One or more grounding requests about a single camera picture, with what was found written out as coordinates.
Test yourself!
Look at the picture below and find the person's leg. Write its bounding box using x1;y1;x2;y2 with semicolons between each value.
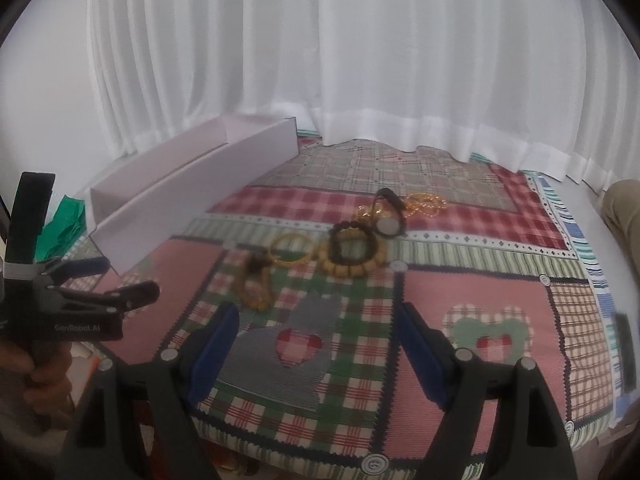
600;178;640;271

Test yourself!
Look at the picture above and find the brown bead bracelet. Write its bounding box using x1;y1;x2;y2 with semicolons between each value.
235;254;275;311

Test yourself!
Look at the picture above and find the white curtain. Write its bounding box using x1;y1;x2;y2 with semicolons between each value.
85;0;623;193

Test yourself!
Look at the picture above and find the yellow bangle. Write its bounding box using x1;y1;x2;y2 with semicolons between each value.
270;234;314;267

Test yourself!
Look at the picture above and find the patchwork plaid tablecloth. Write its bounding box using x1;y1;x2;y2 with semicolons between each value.
65;130;621;480

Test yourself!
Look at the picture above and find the tan wooden bead bracelet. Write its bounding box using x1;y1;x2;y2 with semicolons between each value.
317;230;387;279

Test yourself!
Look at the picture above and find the person's left forearm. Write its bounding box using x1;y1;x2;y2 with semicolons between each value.
0;392;68;461

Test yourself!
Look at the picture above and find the person's left hand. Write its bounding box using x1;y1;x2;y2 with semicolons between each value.
0;342;75;411

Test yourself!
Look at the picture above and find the gold ornament cluster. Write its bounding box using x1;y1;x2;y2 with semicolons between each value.
355;202;386;224

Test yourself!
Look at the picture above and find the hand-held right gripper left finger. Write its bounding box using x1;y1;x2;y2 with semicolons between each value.
62;302;241;480

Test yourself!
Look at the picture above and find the black strap wristwatch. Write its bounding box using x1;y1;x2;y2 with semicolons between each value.
374;187;409;239

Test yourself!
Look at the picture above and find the gold bead chain necklace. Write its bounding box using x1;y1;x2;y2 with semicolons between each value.
400;192;449;219

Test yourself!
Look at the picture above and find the long white cardboard box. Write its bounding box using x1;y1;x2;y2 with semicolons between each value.
89;115;299;276

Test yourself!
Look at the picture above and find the dark bead bracelet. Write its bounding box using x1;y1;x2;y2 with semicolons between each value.
327;222;379;266

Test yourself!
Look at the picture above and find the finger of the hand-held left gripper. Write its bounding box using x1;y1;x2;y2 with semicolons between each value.
42;256;112;287
56;280;162;320

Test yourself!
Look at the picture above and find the green cloth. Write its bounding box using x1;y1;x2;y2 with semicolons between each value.
37;192;92;263

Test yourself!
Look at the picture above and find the black rectangular object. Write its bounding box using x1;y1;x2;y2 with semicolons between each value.
614;312;634;392

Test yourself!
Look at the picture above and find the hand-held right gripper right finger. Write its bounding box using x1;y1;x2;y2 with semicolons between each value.
395;301;577;480

